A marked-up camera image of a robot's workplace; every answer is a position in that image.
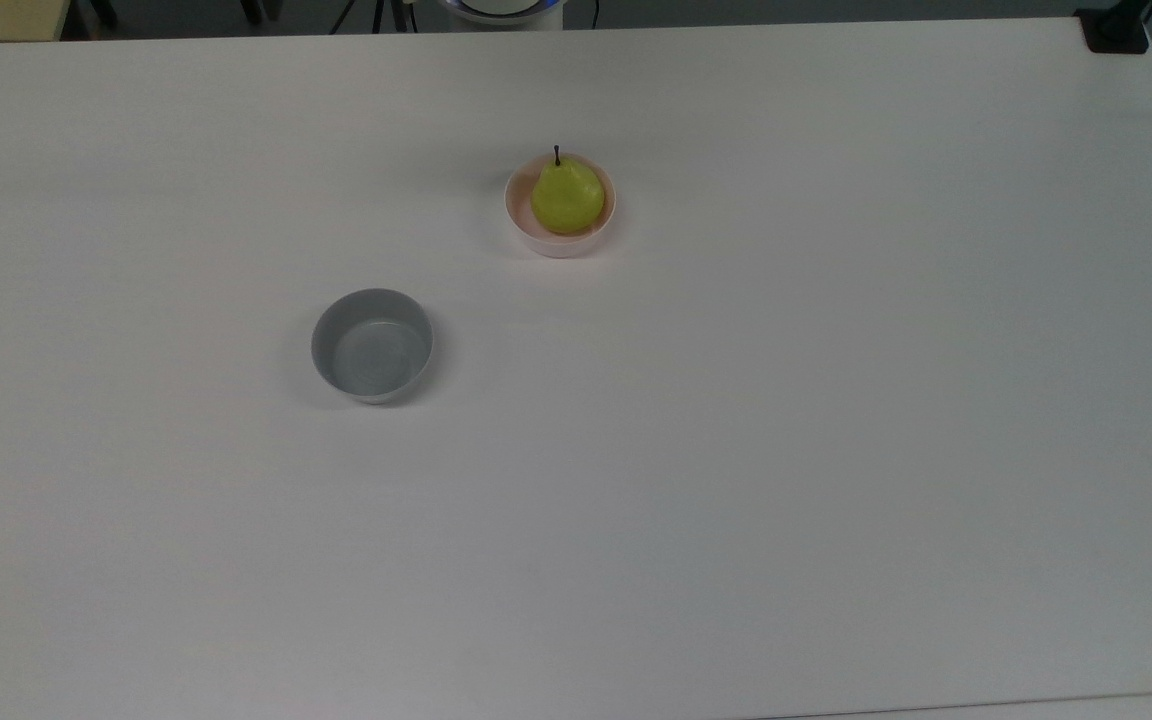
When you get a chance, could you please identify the yellow-green pear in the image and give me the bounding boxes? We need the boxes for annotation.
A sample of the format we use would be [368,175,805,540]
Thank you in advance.
[531,145,606,237]

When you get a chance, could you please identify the pink plastic bowl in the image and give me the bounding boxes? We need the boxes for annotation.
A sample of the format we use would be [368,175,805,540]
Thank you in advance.
[504,152,618,260]

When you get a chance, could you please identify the grey plastic bowl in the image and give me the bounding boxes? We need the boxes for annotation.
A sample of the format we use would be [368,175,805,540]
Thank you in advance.
[311,288,435,406]

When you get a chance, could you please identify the black camera tripod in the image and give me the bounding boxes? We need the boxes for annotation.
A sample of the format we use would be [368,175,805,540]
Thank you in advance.
[329,0,419,35]

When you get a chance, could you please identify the black table clamp mount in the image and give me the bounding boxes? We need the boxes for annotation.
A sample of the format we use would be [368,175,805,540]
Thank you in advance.
[1074,0,1152,55]

